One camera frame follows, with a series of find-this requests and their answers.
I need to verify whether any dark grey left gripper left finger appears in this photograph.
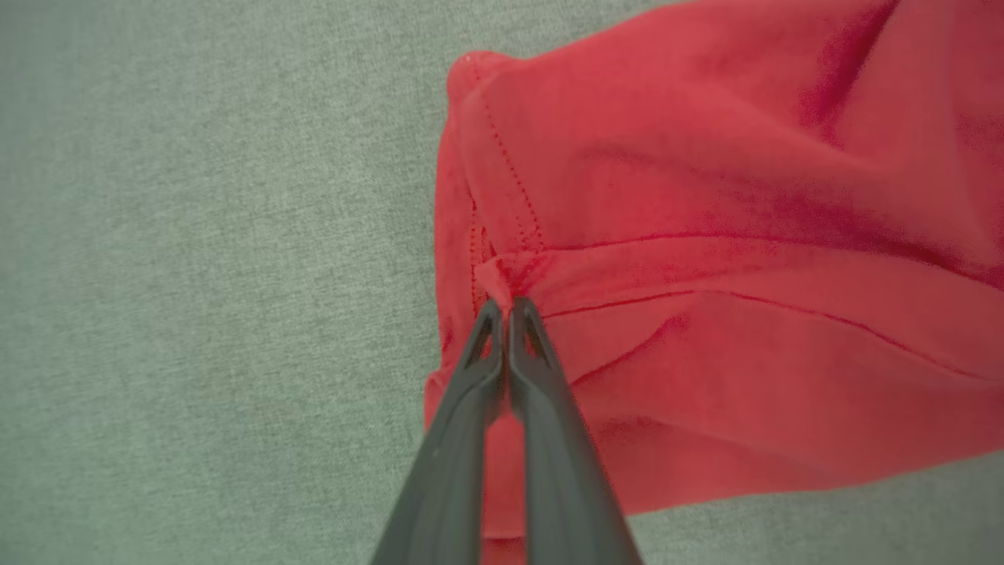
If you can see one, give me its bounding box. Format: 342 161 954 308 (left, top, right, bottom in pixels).
369 300 505 565

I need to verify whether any red white basketball jersey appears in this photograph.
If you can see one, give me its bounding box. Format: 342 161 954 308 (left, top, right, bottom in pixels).
423 0 1004 565

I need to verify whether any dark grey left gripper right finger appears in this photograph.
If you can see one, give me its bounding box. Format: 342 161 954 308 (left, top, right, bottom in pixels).
508 296 644 565

